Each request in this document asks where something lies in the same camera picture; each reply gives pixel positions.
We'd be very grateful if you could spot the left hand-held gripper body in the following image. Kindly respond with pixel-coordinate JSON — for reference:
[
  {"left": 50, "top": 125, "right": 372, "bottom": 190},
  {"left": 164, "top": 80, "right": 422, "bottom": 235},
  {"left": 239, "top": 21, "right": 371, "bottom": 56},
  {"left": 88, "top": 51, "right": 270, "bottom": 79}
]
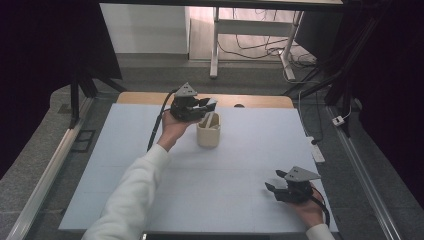
[{"left": 170, "top": 82, "right": 208, "bottom": 123}]

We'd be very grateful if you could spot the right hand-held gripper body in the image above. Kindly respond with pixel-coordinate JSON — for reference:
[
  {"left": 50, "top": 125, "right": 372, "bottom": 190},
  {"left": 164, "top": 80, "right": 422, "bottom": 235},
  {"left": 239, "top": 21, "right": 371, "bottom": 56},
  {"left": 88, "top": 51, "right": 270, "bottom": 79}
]
[{"left": 275, "top": 165, "right": 322, "bottom": 204}]

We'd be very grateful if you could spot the beige square container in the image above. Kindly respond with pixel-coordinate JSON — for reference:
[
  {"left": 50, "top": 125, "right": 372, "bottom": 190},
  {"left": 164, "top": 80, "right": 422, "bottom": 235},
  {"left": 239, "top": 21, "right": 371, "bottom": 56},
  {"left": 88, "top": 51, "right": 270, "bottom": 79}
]
[{"left": 195, "top": 112, "right": 222, "bottom": 149}]

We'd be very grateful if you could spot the person's right hand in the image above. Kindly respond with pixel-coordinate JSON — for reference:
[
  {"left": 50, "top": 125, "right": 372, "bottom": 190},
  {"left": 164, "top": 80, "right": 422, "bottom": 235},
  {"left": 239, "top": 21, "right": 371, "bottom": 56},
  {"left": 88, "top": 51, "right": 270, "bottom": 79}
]
[{"left": 286, "top": 182, "right": 326, "bottom": 230}]

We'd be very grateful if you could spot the person's left hand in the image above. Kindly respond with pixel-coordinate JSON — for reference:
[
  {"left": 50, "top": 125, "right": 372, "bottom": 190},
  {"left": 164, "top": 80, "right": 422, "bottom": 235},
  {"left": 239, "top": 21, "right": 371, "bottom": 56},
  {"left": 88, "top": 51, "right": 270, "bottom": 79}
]
[{"left": 156, "top": 111, "right": 201, "bottom": 153}]

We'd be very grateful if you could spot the pale blue table mat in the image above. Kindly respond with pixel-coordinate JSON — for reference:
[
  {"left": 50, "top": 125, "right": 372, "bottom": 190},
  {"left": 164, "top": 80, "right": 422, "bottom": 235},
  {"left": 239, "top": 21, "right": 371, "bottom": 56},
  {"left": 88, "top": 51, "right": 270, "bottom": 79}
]
[{"left": 58, "top": 103, "right": 339, "bottom": 233}]

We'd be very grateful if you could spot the black metal stand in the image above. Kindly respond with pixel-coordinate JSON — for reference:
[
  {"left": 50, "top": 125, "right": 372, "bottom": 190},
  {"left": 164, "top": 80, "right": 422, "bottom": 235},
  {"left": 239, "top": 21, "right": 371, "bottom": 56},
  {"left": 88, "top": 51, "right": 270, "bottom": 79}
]
[
  {"left": 68, "top": 69, "right": 128, "bottom": 129},
  {"left": 283, "top": 13, "right": 381, "bottom": 108}
]

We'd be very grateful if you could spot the dark panel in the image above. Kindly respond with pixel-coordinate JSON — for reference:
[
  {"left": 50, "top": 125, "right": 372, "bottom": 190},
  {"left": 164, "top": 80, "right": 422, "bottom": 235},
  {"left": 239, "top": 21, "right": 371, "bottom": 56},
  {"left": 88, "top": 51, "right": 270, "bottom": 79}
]
[{"left": 294, "top": 11, "right": 344, "bottom": 61}]

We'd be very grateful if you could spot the black curtain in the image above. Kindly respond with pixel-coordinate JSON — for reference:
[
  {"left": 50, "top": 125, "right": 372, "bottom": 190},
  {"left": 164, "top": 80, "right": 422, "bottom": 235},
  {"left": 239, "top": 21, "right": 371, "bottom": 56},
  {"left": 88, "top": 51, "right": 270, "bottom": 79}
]
[
  {"left": 0, "top": 0, "right": 123, "bottom": 181},
  {"left": 343, "top": 0, "right": 424, "bottom": 208}
]

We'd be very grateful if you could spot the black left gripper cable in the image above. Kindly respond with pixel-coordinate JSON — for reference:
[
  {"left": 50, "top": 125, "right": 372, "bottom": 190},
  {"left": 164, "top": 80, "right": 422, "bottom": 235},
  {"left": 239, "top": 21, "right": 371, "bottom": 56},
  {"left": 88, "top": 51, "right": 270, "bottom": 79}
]
[{"left": 147, "top": 88, "right": 179, "bottom": 153}]

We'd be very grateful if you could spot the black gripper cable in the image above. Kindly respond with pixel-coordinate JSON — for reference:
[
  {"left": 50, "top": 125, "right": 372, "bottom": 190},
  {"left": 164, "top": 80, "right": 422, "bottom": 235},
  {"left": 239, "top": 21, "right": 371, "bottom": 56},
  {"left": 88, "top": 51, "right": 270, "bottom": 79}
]
[
  {"left": 147, "top": 88, "right": 179, "bottom": 153},
  {"left": 311, "top": 185, "right": 332, "bottom": 228}
]

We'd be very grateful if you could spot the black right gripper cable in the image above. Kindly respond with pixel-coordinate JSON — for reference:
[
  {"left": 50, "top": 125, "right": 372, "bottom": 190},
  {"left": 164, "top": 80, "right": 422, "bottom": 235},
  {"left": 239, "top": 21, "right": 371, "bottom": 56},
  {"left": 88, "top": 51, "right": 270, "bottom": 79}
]
[{"left": 311, "top": 185, "right": 332, "bottom": 228}]

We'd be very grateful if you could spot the black floor cable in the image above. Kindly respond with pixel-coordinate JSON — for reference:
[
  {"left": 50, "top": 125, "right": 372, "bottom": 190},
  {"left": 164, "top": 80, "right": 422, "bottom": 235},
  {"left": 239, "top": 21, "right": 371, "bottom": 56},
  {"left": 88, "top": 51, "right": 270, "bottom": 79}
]
[{"left": 218, "top": 34, "right": 291, "bottom": 60}]

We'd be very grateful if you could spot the aluminium rail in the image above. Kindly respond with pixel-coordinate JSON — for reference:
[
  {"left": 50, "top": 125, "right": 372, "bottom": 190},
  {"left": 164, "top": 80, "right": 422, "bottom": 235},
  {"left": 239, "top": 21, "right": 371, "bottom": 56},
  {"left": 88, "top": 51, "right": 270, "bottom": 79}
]
[
  {"left": 6, "top": 96, "right": 94, "bottom": 240},
  {"left": 328, "top": 106, "right": 403, "bottom": 240}
]

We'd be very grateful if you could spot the white desk frame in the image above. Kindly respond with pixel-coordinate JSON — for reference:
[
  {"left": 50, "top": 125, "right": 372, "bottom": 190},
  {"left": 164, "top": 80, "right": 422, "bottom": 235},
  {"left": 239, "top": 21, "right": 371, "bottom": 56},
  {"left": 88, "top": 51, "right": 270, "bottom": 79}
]
[{"left": 209, "top": 7, "right": 304, "bottom": 81}]

